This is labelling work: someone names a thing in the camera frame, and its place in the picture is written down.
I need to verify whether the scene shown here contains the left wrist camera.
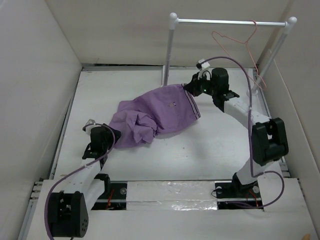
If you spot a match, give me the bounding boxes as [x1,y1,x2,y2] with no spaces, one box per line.
[82,119,96,135]

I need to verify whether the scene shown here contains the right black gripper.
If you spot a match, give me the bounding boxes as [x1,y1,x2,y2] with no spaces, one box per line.
[183,71,217,98]

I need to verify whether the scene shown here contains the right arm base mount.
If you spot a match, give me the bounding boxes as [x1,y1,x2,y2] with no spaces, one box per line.
[211,174,263,210]

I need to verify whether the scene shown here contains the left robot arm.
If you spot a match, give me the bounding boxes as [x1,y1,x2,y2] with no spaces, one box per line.
[44,123,122,240]

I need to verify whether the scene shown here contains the purple trousers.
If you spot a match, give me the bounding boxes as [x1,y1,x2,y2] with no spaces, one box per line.
[109,84,201,149]

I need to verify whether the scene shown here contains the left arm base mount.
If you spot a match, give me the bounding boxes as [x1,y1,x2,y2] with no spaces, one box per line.
[92,173,128,211]

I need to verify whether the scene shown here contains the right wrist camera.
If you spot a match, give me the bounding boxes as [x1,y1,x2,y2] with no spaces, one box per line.
[196,59,211,77]

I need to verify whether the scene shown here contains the white clothes rack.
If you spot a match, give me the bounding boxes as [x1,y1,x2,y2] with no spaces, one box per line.
[159,12,298,97]

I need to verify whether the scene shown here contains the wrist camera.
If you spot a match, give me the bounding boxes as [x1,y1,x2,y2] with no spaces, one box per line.
[82,119,96,135]
[196,59,211,77]

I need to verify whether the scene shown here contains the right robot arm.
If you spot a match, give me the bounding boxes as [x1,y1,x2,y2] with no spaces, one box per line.
[183,68,289,197]

